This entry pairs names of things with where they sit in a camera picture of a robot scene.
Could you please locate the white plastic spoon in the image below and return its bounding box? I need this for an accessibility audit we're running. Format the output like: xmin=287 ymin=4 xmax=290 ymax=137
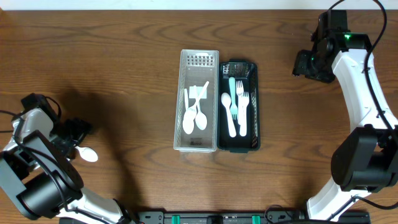
xmin=194 ymin=85 xmax=207 ymax=130
xmin=183 ymin=88 xmax=194 ymax=134
xmin=75 ymin=146 xmax=98 ymax=162
xmin=221 ymin=93 xmax=236 ymax=138
xmin=183 ymin=81 xmax=209 ymax=121

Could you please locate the white plastic fork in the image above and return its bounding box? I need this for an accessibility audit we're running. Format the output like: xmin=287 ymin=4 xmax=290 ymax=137
xmin=228 ymin=77 xmax=238 ymax=120
xmin=239 ymin=91 xmax=249 ymax=136
xmin=236 ymin=81 xmax=244 ymax=125

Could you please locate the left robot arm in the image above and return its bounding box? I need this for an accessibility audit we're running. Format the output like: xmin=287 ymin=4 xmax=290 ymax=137
xmin=1 ymin=93 xmax=132 ymax=223

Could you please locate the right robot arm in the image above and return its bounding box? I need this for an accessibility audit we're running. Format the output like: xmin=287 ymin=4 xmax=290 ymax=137
xmin=292 ymin=9 xmax=397 ymax=222

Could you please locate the black perforated plastic basket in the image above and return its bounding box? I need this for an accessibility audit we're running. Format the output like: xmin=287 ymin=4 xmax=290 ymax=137
xmin=217 ymin=59 xmax=261 ymax=153

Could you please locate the white perforated plastic basket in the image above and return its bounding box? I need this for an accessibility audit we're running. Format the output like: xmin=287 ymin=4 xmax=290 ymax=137
xmin=174 ymin=49 xmax=219 ymax=153

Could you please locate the left black cable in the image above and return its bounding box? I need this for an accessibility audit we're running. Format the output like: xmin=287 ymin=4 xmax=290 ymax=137
xmin=0 ymin=96 xmax=109 ymax=224

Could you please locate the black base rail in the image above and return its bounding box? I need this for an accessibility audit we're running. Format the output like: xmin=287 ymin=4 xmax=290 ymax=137
xmin=135 ymin=208 xmax=371 ymax=224

